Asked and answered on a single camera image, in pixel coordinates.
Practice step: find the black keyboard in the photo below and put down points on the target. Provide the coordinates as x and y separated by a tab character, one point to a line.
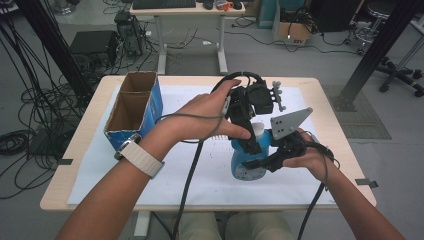
163	3

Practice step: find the black tape piece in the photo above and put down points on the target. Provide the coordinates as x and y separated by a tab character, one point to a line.
366	182
65	162

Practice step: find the black equipment case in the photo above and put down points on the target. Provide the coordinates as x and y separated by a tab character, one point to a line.
95	43

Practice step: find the black metal stand post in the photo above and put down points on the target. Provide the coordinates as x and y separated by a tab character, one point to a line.
380	46
53	43

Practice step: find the white table mat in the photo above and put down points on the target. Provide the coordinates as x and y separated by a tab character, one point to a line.
200	180

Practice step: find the blue bottle with white cap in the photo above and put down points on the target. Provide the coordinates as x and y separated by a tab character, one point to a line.
248	165

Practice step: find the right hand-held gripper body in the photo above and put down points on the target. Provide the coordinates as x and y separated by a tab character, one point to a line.
286	133

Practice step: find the black computer mouse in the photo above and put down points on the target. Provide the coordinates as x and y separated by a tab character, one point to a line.
208	4

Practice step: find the grey floor mat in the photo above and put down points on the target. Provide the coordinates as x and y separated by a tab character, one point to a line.
363	116

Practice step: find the person's leg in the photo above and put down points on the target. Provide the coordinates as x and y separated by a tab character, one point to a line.
200	228
263	228

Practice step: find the teal carton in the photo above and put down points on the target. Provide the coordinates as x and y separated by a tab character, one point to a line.
266	13

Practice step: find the blue cardboard box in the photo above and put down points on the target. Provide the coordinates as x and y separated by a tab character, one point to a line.
133	110

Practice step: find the orange small object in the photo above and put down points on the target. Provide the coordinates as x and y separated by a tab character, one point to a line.
225	5

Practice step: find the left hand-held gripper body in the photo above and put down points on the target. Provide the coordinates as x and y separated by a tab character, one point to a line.
246	106

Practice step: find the person's left hand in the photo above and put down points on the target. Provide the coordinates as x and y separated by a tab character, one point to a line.
196	123

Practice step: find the chrome round stool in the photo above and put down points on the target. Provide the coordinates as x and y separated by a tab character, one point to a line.
376	20

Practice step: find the person's left leg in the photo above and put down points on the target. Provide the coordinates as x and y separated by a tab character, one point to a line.
200	228

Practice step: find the black computer tower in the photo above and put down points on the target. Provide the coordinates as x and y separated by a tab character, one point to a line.
130	33

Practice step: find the person's right leg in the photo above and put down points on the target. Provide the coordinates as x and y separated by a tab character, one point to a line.
263	228

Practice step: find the white desk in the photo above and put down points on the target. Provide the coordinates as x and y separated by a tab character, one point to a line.
186	10

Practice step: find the white table leg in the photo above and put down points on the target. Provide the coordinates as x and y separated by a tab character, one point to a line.
142	225

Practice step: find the black office chair base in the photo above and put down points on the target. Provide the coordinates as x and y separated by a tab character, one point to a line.
400	75

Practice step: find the brown cardboard box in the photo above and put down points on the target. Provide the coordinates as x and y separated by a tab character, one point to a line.
295	31

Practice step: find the person's right hand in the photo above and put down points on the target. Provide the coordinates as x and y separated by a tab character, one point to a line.
313	160

